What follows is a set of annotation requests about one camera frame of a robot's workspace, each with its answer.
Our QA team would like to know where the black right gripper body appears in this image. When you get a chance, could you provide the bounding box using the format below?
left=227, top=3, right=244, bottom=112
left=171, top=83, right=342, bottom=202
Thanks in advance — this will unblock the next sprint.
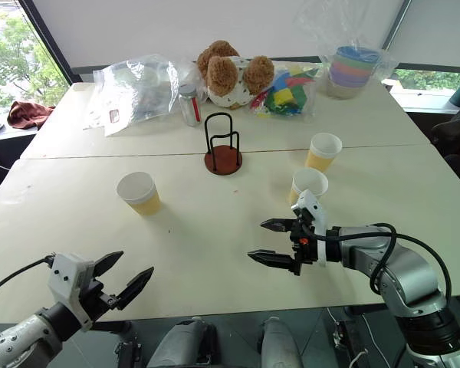
left=289, top=213, right=319, bottom=277

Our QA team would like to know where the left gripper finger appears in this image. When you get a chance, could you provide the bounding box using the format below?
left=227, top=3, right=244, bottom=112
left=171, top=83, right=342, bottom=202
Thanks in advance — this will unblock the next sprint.
left=93, top=251, right=125, bottom=278
left=116, top=266, right=156, bottom=311

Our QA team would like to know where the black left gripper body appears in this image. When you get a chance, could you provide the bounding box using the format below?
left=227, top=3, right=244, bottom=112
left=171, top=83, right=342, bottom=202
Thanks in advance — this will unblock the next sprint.
left=77, top=275, right=120, bottom=323

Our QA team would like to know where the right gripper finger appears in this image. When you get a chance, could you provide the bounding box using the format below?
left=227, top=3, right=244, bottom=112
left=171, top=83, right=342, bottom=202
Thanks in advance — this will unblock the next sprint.
left=247, top=249, right=297, bottom=275
left=260, top=218, right=294, bottom=234

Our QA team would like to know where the white yellow paper cup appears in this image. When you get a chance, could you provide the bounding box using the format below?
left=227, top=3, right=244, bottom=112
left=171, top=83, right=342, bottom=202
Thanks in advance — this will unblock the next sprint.
left=116, top=171, right=163, bottom=217
left=304, top=132, right=343, bottom=174
left=288, top=167, right=330, bottom=207

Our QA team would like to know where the dark rounded grey shape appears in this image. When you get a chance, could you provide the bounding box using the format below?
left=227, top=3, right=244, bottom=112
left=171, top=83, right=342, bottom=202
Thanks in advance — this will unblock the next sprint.
left=148, top=317, right=220, bottom=368
left=259, top=316, right=304, bottom=368

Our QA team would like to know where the bag of coloured blocks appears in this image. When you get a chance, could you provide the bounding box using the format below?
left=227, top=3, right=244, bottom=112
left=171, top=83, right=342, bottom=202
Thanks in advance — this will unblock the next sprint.
left=248, top=63, right=320, bottom=123

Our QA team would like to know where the glass jar with silver lid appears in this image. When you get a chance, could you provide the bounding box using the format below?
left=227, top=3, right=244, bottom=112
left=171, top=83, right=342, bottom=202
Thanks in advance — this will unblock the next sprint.
left=177, top=83, right=203, bottom=127

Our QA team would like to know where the brown white teddy bear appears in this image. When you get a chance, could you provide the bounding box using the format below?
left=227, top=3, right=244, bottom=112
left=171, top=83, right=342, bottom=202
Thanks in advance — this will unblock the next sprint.
left=195, top=39, right=276, bottom=111

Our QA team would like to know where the stack of coloured bowls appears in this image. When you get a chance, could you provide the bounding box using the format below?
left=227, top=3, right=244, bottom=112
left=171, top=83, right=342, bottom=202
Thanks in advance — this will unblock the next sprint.
left=326, top=45, right=381, bottom=100

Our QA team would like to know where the reddish brown cloth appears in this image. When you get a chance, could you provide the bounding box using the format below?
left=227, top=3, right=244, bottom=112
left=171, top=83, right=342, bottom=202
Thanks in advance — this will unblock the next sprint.
left=6, top=100, right=57, bottom=132

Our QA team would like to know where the large clear plastic bag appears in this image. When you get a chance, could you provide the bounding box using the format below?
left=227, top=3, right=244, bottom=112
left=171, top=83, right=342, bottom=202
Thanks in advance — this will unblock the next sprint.
left=293, top=0, right=400, bottom=101

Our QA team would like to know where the black chair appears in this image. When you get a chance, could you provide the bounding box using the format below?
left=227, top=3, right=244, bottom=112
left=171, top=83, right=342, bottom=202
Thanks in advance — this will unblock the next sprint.
left=430, top=103, right=460, bottom=185

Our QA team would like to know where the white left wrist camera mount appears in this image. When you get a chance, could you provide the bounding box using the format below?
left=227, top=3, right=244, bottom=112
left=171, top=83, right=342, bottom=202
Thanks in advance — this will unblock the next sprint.
left=47, top=251, right=97, bottom=333

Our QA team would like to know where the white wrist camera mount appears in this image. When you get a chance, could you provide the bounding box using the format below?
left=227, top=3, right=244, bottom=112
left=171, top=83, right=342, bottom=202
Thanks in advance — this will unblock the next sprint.
left=47, top=251, right=97, bottom=333
left=291, top=189, right=328, bottom=268

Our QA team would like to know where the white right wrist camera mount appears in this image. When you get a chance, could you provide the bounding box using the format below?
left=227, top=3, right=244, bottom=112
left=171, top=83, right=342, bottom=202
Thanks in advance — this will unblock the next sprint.
left=291, top=189, right=328, bottom=268

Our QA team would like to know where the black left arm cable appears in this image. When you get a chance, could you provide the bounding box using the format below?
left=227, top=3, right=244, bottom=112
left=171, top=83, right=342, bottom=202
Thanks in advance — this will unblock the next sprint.
left=0, top=254, right=59, bottom=304

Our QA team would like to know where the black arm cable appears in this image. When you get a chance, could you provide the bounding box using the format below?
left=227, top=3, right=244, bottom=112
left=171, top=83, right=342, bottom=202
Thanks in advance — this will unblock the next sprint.
left=304, top=222, right=452, bottom=304
left=0, top=254, right=59, bottom=304

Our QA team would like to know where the black wire cup holder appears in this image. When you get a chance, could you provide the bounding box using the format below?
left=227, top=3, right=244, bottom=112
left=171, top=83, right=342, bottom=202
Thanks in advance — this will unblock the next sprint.
left=203, top=112, right=244, bottom=178

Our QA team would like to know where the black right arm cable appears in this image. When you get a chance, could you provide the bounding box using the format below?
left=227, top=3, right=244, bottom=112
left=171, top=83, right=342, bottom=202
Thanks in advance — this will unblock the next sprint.
left=304, top=222, right=452, bottom=304

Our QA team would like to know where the thin white cable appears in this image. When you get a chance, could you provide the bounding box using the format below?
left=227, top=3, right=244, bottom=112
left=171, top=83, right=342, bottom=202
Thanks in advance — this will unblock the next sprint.
left=324, top=306, right=389, bottom=368

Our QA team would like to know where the black window frame post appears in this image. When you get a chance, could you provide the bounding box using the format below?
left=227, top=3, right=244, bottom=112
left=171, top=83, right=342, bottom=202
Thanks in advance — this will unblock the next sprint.
left=18, top=0, right=84, bottom=84

